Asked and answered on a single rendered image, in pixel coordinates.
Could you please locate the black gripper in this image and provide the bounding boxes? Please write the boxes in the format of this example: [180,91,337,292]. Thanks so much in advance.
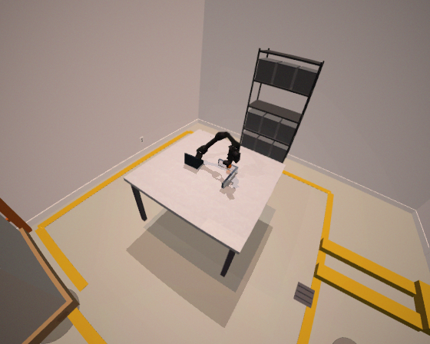
[223,153,233,167]

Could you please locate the clear low glass walls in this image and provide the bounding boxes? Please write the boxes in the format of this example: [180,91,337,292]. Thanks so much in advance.
[218,160,238,187]

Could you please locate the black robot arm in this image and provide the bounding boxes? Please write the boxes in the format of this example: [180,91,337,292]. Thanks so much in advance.
[195,131,241,163]

